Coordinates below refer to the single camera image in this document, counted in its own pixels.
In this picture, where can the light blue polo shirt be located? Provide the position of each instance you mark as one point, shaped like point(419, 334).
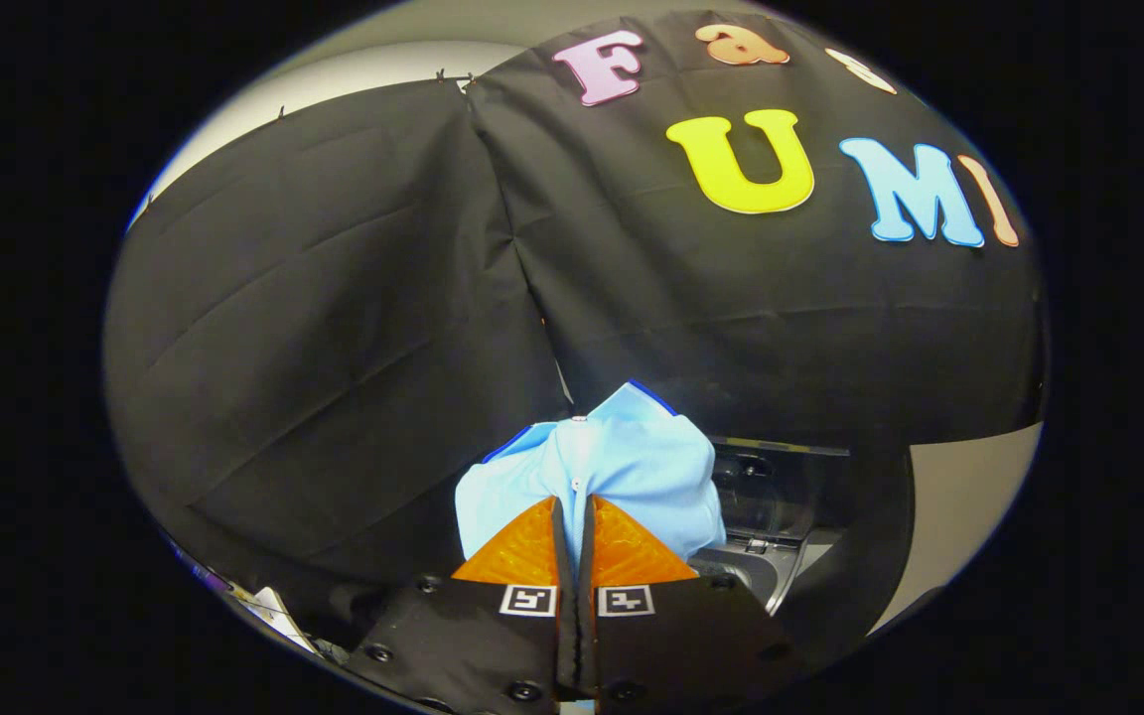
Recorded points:
point(642, 467)

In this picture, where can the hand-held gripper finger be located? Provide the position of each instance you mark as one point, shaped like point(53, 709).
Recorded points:
point(567, 645)
point(589, 645)

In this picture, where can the black backdrop cloth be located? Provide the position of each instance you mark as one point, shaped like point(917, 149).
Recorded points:
point(334, 328)

